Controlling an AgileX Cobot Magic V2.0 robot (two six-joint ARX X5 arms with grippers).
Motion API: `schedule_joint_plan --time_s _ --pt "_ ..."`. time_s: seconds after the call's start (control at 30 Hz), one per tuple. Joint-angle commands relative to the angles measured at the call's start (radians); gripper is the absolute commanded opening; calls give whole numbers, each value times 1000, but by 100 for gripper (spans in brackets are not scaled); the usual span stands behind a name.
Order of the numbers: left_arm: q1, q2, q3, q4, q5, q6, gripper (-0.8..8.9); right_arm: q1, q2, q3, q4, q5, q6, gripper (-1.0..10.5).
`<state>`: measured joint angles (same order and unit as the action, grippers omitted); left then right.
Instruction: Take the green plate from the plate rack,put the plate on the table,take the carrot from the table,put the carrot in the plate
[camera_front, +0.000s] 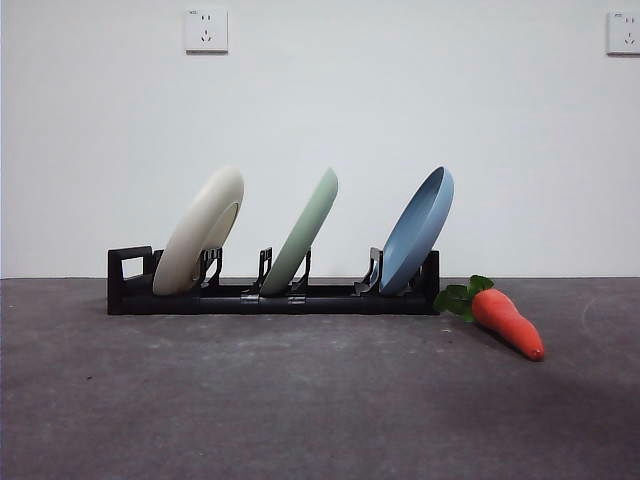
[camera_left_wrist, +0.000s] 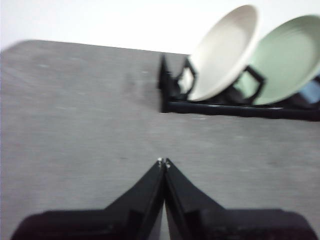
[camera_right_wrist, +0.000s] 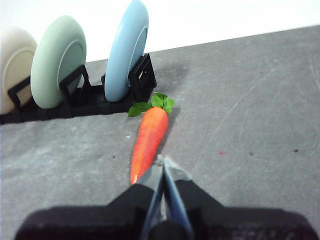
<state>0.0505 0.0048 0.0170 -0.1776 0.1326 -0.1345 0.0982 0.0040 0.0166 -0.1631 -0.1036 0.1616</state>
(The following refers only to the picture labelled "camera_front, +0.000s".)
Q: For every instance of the blue plate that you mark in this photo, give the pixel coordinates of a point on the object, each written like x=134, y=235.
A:
x=415, y=240

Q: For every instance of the white wall socket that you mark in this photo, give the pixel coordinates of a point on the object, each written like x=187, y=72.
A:
x=625, y=32
x=206, y=30

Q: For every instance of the orange toy carrot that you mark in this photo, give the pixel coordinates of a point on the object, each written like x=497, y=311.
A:
x=505, y=320

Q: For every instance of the green plate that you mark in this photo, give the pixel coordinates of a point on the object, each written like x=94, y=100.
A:
x=300, y=235

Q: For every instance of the black plate rack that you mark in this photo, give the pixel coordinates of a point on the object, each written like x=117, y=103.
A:
x=150, y=305

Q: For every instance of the cream plate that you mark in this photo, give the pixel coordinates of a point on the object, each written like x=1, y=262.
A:
x=200, y=235

